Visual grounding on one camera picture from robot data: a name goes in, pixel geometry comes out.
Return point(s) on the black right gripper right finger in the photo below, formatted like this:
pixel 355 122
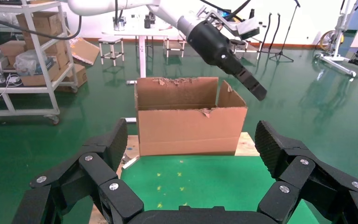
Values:
pixel 299 167

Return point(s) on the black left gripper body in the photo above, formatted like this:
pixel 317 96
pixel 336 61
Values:
pixel 211 43

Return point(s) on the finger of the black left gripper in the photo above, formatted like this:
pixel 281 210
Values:
pixel 251 83

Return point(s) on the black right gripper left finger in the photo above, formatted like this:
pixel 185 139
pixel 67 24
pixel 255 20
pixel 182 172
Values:
pixel 101 167

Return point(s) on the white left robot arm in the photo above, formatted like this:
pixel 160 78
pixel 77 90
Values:
pixel 105 6

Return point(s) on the large open cardboard carton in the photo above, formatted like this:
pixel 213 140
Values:
pixel 191 130

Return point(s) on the low brown cardboard box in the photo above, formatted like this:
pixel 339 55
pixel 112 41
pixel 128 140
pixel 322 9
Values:
pixel 40 80

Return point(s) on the flattened torn cardboard sheet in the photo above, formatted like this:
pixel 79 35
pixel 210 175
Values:
pixel 84 51

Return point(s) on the small brown cardboard box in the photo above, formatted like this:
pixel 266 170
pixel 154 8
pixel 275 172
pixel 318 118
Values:
pixel 12 48

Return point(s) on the large brown cardboard box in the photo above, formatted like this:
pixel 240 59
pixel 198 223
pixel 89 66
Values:
pixel 43 24

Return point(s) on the silver cloth clip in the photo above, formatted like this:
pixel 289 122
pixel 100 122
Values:
pixel 131 163

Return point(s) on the white pipe stool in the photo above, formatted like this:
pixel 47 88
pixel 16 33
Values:
pixel 111 39
pixel 174 44

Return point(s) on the black tripod stand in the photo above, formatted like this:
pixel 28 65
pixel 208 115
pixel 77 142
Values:
pixel 281 53

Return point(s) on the black bottle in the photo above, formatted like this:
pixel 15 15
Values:
pixel 147 21

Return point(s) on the white desk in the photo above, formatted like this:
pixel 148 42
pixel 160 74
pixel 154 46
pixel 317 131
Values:
pixel 142 52

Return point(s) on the glass jar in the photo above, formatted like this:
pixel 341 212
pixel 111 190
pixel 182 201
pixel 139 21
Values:
pixel 120 24

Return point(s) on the green table cloth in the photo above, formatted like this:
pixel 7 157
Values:
pixel 203 179

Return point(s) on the white metal shelving cart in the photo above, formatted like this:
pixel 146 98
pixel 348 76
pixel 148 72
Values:
pixel 27 90

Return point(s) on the clear plastic bag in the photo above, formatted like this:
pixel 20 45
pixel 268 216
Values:
pixel 27 61

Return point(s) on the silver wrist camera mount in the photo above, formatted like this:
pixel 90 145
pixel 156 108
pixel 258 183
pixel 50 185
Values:
pixel 248 28

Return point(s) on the white floor stand frame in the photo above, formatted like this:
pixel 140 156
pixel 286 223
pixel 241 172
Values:
pixel 336 60

